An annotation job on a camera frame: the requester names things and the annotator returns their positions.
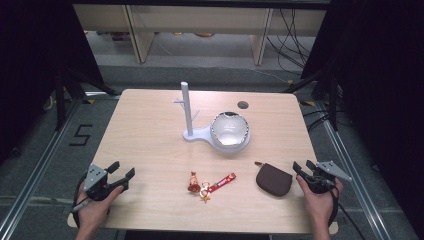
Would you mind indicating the aluminium floor rail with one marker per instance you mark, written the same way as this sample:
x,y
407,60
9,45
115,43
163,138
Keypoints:
x,y
36,170
353,180

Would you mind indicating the black metal stand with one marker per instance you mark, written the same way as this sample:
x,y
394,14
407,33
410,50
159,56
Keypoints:
x,y
331,100
60,100

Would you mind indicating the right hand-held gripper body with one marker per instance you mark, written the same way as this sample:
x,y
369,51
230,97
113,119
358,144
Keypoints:
x,y
321,181

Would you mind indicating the person's left hand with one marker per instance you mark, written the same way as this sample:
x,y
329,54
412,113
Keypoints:
x,y
93,213

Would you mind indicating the brown zip pouch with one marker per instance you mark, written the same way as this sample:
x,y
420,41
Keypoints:
x,y
273,181

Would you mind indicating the beige shelf unit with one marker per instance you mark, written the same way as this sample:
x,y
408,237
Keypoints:
x,y
200,20

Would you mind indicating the grey plug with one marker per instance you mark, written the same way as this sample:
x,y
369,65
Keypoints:
x,y
81,206

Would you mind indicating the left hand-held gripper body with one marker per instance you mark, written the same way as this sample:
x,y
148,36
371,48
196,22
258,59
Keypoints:
x,y
95,181

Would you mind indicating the dark curtain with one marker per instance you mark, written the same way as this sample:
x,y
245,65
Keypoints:
x,y
380,83
33,66

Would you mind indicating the white jewelry stand with tray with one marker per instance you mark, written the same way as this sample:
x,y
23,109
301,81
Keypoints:
x,y
188,113

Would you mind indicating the person's right hand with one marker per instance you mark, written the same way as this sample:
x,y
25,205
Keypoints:
x,y
320,205

